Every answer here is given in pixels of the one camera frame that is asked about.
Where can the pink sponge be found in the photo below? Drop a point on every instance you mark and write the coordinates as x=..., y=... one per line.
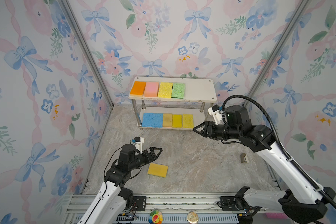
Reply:
x=151, y=89

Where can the small grey stapler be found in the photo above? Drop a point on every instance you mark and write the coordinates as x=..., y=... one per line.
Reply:
x=243, y=158

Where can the green sponge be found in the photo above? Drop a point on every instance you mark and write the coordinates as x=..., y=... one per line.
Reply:
x=178, y=91

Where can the white two-tier metal shelf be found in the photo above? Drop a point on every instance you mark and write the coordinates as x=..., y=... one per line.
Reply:
x=199, y=91

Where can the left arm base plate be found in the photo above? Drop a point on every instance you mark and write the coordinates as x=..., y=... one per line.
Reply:
x=135, y=203

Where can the blue sponge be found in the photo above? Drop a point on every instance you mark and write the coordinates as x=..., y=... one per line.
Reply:
x=148, y=119
x=157, y=120

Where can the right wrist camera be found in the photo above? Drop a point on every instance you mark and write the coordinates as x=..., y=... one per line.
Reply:
x=217, y=114

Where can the orange sponge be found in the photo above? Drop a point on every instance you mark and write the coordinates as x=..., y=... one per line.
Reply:
x=138, y=89

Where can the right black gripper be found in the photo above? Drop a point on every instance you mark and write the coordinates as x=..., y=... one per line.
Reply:
x=207, y=126

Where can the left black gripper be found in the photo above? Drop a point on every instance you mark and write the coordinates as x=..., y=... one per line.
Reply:
x=152, y=157

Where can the bright yellow scouring sponge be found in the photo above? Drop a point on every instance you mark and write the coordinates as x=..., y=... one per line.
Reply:
x=177, y=121

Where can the light yellow cellulose sponge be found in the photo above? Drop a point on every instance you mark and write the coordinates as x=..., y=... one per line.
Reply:
x=165, y=90

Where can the aluminium front rail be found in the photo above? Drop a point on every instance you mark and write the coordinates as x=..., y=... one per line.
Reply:
x=176, y=206

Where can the blue sponge front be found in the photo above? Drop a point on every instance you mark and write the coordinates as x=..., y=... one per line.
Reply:
x=157, y=120

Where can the aluminium frame post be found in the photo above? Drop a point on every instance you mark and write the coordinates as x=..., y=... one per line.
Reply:
x=67, y=10
x=280, y=44

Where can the right aluminium frame post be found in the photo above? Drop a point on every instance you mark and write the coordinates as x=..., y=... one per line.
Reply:
x=280, y=44

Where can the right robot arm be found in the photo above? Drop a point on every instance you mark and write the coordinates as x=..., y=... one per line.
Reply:
x=300, y=202

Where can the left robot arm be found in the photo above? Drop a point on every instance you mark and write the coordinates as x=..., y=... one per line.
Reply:
x=113, y=198

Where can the left aluminium frame post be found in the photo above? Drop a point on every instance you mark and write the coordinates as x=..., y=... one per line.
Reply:
x=67, y=10

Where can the round gold badge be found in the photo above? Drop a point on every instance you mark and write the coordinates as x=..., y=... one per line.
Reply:
x=192, y=217

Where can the colourful flower toy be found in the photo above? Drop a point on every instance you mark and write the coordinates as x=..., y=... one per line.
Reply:
x=155, y=217

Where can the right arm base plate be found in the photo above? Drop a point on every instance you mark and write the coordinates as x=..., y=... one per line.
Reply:
x=231, y=203

